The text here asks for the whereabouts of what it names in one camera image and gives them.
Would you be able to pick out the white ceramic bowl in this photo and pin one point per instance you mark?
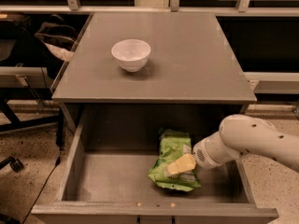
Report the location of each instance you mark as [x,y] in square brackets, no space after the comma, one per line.
[131,54]

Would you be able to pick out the metal window railing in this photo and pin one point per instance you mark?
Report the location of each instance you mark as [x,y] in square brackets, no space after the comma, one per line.
[149,3]

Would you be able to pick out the black office chair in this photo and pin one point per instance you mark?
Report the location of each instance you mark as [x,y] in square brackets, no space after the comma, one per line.
[23,74]

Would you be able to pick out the green rice chip bag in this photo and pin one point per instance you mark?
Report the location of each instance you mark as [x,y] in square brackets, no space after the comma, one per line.
[173,144]

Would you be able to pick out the grey cabinet with counter top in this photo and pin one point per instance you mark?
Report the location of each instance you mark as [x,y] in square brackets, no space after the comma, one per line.
[192,76]

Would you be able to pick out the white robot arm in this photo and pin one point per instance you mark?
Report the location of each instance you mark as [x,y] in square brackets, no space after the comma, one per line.
[239,135]

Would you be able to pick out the dark bag with white lining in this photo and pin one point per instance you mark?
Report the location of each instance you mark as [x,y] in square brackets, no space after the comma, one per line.
[58,37]

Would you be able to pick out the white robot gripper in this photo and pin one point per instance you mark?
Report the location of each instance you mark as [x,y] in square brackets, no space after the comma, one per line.
[204,152]

